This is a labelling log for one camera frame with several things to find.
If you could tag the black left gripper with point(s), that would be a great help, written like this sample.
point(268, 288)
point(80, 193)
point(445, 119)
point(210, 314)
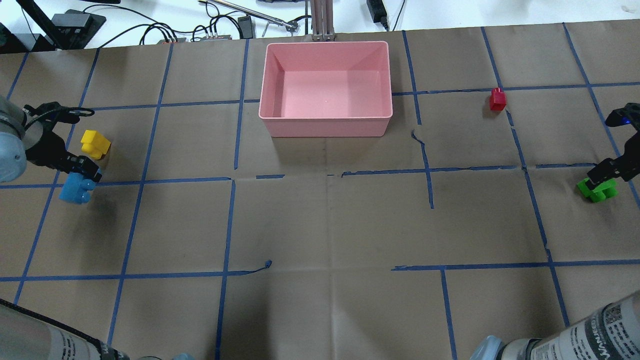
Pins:
point(44, 148)

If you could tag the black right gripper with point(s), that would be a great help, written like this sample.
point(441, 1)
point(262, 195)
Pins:
point(618, 168)

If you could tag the green toy block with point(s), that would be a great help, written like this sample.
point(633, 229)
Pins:
point(600, 193)

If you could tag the blue toy block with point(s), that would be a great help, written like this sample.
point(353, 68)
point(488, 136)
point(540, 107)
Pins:
point(77, 189)

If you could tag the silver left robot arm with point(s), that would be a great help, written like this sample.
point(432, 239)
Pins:
point(27, 136)

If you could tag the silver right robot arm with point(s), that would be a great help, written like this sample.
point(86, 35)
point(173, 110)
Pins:
point(611, 332)

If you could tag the pink plastic box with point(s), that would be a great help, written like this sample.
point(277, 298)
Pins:
point(334, 89)

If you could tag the yellow toy block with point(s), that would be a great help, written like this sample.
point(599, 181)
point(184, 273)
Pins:
point(94, 144)

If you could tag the red toy block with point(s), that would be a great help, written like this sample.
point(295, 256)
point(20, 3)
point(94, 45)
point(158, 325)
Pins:
point(497, 100)

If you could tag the black device on desk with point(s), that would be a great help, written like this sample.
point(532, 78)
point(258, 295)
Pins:
point(76, 28)

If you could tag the metal rod on desk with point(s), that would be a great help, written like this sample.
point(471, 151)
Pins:
point(290, 26)

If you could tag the black power adapter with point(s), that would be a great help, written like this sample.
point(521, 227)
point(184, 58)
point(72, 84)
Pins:
point(378, 13)

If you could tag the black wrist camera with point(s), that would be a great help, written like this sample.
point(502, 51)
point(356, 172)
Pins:
point(54, 112)

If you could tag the aluminium frame post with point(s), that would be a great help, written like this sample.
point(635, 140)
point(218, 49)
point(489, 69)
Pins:
point(322, 20)

